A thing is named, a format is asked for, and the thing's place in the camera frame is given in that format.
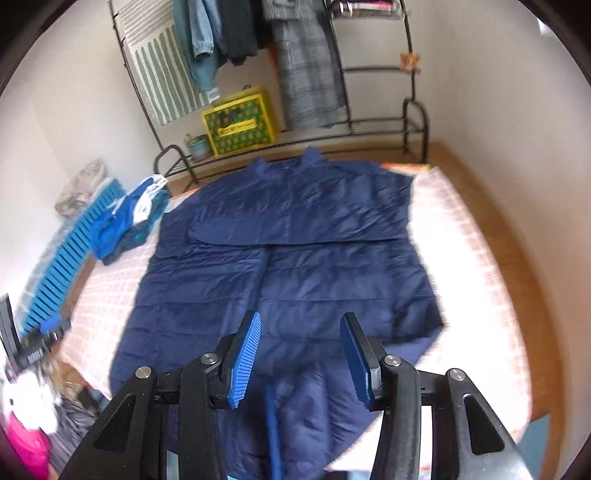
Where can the orange plush ornament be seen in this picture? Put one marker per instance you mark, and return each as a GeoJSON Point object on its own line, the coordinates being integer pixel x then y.
{"type": "Point", "coordinates": [411, 62]}

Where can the pile of blue folded clothes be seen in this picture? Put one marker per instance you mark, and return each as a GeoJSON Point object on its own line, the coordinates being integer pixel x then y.
{"type": "Point", "coordinates": [127, 221]}

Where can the wooden bed frame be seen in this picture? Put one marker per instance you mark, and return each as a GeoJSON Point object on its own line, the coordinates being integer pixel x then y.
{"type": "Point", "coordinates": [517, 258]}

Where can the black hanging garment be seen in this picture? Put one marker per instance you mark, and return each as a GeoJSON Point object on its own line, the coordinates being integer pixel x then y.
{"type": "Point", "coordinates": [240, 30]}

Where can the floral grey pillow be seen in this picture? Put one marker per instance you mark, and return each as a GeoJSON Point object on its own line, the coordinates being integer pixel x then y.
{"type": "Point", "coordinates": [81, 187]}

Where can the navy blue puffer jacket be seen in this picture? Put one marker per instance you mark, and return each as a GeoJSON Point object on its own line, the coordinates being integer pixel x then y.
{"type": "Point", "coordinates": [295, 258]}

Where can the blue slatted plastic board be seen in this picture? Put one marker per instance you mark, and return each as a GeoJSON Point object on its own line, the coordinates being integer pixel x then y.
{"type": "Point", "coordinates": [64, 263]}

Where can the small green bucket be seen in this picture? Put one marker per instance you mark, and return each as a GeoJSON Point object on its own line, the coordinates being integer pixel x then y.
{"type": "Point", "coordinates": [199, 146]}

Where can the white plush toy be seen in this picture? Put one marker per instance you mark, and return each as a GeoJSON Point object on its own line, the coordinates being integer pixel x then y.
{"type": "Point", "coordinates": [27, 392]}

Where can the grey plaid coat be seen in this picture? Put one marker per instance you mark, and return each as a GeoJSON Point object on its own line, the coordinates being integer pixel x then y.
{"type": "Point", "coordinates": [307, 74]}

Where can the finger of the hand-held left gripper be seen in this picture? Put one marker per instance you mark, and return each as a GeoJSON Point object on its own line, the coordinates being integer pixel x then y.
{"type": "Point", "coordinates": [51, 325]}

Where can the grey striped cloth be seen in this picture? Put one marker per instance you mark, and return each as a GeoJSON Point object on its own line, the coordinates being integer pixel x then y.
{"type": "Point", "coordinates": [76, 429]}

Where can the black metal clothes rack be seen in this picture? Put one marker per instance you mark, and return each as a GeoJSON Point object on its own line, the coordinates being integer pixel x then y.
{"type": "Point", "coordinates": [369, 92]}

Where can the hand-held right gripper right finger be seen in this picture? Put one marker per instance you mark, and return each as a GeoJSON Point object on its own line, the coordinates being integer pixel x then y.
{"type": "Point", "coordinates": [356, 364]}

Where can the yellow plastic crate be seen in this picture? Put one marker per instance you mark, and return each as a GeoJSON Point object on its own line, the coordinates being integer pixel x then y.
{"type": "Point", "coordinates": [241, 122]}

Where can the pink cloth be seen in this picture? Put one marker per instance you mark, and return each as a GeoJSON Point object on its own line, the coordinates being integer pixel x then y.
{"type": "Point", "coordinates": [25, 445]}

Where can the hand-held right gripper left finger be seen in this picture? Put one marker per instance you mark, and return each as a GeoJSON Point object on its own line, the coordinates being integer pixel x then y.
{"type": "Point", "coordinates": [244, 359]}

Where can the blue denim jacket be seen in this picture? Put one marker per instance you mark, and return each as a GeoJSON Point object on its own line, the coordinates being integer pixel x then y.
{"type": "Point", "coordinates": [199, 41]}

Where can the clear storage bag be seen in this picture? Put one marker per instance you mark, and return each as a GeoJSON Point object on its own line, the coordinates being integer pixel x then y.
{"type": "Point", "coordinates": [367, 8]}

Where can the pink checked bed sheet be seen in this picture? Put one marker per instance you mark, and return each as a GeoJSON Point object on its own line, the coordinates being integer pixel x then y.
{"type": "Point", "coordinates": [466, 277]}

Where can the green striped white cloth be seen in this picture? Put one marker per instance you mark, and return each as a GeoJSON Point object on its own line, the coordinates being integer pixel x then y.
{"type": "Point", "coordinates": [159, 69]}

